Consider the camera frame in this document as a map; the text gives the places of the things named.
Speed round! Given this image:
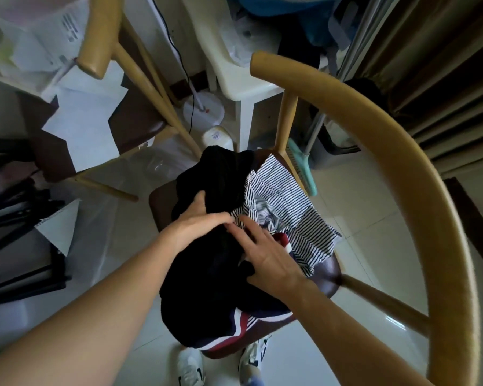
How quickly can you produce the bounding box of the person's left hand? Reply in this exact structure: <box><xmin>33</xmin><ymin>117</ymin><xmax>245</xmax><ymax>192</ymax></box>
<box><xmin>170</xmin><ymin>191</ymin><xmax>234</xmax><ymax>254</ymax></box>

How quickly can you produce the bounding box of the person's right hand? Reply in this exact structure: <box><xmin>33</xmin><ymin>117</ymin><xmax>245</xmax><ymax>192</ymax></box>
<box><xmin>226</xmin><ymin>215</ymin><xmax>309</xmax><ymax>300</ymax></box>

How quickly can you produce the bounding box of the black garment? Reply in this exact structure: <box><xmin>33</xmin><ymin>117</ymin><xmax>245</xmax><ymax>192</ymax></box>
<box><xmin>159</xmin><ymin>146</ymin><xmax>292</xmax><ymax>350</ymax></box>

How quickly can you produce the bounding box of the person's right forearm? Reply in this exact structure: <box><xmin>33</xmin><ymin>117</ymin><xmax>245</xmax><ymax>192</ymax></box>
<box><xmin>272</xmin><ymin>277</ymin><xmax>433</xmax><ymax>386</ymax></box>

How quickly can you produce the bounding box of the person's left forearm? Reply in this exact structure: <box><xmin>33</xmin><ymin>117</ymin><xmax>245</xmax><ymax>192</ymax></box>
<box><xmin>0</xmin><ymin>233</ymin><xmax>186</xmax><ymax>386</ymax></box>

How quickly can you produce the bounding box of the grey white cloth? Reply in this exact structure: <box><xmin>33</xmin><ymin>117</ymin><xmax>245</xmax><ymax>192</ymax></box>
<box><xmin>253</xmin><ymin>200</ymin><xmax>287</xmax><ymax>233</ymax></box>

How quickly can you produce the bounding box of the black white striped shirt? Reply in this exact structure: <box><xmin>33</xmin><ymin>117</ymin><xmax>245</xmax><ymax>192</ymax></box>
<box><xmin>230</xmin><ymin>154</ymin><xmax>343</xmax><ymax>278</ymax></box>

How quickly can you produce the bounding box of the navy red striped garment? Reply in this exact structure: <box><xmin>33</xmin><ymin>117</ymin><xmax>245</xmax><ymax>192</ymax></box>
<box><xmin>195</xmin><ymin>232</ymin><xmax>296</xmax><ymax>352</ymax></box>

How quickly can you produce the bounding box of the green broom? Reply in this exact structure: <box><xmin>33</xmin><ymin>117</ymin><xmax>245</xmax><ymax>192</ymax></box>
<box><xmin>287</xmin><ymin>0</ymin><xmax>387</xmax><ymax>198</ymax></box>

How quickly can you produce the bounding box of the white plastic jug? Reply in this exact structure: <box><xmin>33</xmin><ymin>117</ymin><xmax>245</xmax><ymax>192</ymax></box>
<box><xmin>201</xmin><ymin>125</ymin><xmax>235</xmax><ymax>153</ymax></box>

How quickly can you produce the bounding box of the person's right white shoe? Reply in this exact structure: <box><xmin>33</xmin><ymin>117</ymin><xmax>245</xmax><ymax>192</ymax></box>
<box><xmin>238</xmin><ymin>335</ymin><xmax>273</xmax><ymax>386</ymax></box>

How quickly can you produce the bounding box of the person's white shoe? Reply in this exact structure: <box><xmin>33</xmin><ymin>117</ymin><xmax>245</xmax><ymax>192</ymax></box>
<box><xmin>175</xmin><ymin>347</ymin><xmax>207</xmax><ymax>386</ymax></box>
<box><xmin>238</xmin><ymin>335</ymin><xmax>273</xmax><ymax>386</ymax></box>

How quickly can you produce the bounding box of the clear plastic sheet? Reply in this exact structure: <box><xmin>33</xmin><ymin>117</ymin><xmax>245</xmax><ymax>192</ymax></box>
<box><xmin>48</xmin><ymin>134</ymin><xmax>204</xmax><ymax>318</ymax></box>

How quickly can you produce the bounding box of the white fan stand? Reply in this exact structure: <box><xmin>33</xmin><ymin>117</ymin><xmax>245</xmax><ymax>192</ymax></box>
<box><xmin>182</xmin><ymin>74</ymin><xmax>226</xmax><ymax>128</ymax></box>

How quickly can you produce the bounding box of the person's left white shoe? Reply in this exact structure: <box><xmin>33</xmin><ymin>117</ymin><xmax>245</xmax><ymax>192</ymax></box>
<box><xmin>175</xmin><ymin>347</ymin><xmax>207</xmax><ymax>386</ymax></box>

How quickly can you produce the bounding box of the white plastic chair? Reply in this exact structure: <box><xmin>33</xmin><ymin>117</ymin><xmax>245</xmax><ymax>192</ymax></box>
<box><xmin>180</xmin><ymin>0</ymin><xmax>287</xmax><ymax>154</ymax></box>

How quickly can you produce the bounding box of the white triangular board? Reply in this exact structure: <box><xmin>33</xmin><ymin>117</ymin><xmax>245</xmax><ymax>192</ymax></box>
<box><xmin>35</xmin><ymin>198</ymin><xmax>82</xmax><ymax>258</ymax></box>

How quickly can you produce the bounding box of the large white paper sheet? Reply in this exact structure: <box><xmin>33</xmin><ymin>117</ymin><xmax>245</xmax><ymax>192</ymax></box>
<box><xmin>41</xmin><ymin>62</ymin><xmax>130</xmax><ymax>174</ymax></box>

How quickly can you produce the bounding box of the wooden chair with brown seat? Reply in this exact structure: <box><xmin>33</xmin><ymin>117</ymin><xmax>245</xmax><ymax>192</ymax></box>
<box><xmin>15</xmin><ymin>0</ymin><xmax>204</xmax><ymax>203</ymax></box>
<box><xmin>148</xmin><ymin>51</ymin><xmax>481</xmax><ymax>386</ymax></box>

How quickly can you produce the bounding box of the blue bag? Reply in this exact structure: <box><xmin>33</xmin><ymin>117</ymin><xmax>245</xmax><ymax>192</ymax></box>
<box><xmin>227</xmin><ymin>0</ymin><xmax>353</xmax><ymax>50</ymax></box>

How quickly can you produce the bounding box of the dark brown wooden board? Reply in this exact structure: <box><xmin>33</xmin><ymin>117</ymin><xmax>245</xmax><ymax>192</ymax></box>
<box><xmin>443</xmin><ymin>177</ymin><xmax>483</xmax><ymax>280</ymax></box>

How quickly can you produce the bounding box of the brown curtain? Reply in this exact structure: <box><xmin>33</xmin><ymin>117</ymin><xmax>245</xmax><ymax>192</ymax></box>
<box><xmin>344</xmin><ymin>0</ymin><xmax>483</xmax><ymax>179</ymax></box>

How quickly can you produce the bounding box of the pile of printed papers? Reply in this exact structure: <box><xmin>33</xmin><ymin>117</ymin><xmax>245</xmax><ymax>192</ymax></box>
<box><xmin>0</xmin><ymin>0</ymin><xmax>91</xmax><ymax>103</ymax></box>

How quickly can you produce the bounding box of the black cable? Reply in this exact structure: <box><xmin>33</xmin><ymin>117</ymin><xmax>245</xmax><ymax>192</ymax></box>
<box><xmin>152</xmin><ymin>0</ymin><xmax>195</xmax><ymax>135</ymax></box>

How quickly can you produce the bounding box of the black folding metal frame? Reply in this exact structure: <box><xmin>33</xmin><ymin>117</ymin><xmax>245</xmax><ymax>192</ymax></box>
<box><xmin>0</xmin><ymin>136</ymin><xmax>73</xmax><ymax>311</ymax></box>

